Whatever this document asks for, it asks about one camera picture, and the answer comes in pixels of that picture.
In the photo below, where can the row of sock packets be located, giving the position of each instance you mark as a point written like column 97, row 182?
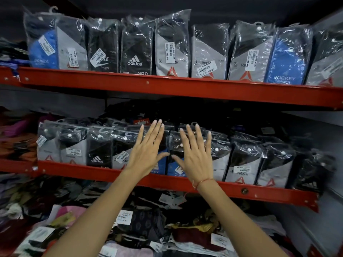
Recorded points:
column 246, row 163
column 209, row 53

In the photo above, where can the person's left little finger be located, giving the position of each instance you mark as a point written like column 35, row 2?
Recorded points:
column 140, row 136

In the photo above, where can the person's left hand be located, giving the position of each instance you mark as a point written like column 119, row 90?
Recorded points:
column 146, row 157

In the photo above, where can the person's right forearm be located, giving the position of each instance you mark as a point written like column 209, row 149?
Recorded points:
column 235, row 224

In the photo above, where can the red metal shelf board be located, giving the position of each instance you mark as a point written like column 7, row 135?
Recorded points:
column 241, row 191
column 171, row 86

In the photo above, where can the person's right thumb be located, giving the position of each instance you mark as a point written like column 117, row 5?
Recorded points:
column 178, row 161

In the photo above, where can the person's left thumb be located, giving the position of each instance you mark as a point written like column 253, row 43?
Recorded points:
column 163, row 157

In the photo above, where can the person's left middle finger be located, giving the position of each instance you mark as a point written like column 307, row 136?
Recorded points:
column 158, row 132

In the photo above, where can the person's right little finger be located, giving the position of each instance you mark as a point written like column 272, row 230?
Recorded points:
column 208, row 143

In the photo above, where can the pile of tagged garments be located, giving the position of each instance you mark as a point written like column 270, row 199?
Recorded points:
column 166, row 227

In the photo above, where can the person's right hand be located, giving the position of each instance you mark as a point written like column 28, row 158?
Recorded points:
column 197, row 163

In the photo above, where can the person's left forearm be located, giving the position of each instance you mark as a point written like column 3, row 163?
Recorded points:
column 96, row 219

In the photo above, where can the stack of colourful folded clothes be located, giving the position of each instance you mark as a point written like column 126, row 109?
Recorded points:
column 18, row 139

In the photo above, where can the person's right middle finger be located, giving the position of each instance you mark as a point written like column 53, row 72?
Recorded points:
column 190, row 137

